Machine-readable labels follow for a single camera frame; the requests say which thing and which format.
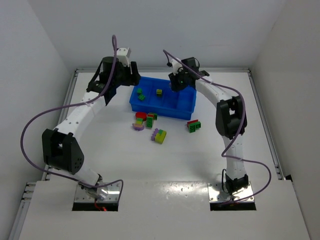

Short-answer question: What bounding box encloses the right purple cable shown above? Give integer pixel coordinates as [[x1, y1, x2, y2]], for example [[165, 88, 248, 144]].
[[162, 49, 272, 206]]

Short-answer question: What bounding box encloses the red lego plate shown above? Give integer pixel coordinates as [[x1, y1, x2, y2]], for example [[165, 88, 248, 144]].
[[187, 119, 199, 127]]

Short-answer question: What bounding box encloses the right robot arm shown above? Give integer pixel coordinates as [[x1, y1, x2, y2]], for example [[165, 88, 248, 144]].
[[167, 57, 249, 195]]

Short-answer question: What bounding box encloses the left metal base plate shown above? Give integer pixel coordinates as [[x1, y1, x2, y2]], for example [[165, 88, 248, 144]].
[[74, 182, 122, 204]]

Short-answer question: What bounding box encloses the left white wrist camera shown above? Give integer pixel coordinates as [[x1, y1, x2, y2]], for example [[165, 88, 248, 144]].
[[116, 47, 131, 67]]

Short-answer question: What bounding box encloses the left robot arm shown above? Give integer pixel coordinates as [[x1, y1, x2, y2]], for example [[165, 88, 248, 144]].
[[42, 56, 141, 201]]

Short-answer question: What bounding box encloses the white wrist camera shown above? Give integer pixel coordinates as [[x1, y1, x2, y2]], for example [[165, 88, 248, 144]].
[[167, 58, 184, 75], [116, 47, 131, 67]]

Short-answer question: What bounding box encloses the green small lego brick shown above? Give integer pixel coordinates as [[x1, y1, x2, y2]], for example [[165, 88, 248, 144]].
[[136, 88, 143, 95]]

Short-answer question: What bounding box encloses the purple butterfly lego stack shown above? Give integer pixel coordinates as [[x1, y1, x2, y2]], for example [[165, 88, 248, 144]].
[[132, 117, 145, 131]]

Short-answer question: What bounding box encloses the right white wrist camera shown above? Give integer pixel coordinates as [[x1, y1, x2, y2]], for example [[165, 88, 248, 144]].
[[167, 58, 184, 75]]

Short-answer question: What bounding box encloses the lime long lego brick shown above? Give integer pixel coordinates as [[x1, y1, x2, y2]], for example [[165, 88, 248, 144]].
[[155, 132, 167, 144]]

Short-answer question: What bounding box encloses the blue divided sorting bin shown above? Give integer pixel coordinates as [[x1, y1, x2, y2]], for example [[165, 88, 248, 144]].
[[129, 76, 197, 120]]

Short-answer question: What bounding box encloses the green four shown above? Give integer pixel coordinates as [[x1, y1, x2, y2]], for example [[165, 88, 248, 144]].
[[188, 121, 201, 133]]

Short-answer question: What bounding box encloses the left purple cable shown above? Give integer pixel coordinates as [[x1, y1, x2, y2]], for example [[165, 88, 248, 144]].
[[20, 34, 124, 201]]

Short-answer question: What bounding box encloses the green red lego stack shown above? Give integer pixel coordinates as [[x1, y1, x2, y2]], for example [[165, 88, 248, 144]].
[[146, 112, 158, 129]]

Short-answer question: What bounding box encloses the purple cable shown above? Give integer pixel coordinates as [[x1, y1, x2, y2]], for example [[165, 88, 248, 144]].
[[162, 49, 272, 206], [20, 34, 124, 201]]

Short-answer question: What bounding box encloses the metal base plate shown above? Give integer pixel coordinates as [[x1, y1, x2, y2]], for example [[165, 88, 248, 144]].
[[74, 182, 122, 204], [207, 181, 255, 203]]

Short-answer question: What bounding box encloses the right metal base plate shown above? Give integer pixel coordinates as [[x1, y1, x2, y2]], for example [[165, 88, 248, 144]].
[[207, 181, 255, 203]]

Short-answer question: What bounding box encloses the red round lego piece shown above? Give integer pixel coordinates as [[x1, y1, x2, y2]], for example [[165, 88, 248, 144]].
[[135, 112, 147, 121]]

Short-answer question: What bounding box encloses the lime curved lego brick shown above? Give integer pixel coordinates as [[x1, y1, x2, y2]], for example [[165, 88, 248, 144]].
[[156, 89, 163, 97]]

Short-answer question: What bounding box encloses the green number two lego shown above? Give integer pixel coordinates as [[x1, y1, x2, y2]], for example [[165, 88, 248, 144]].
[[138, 94, 146, 101]]

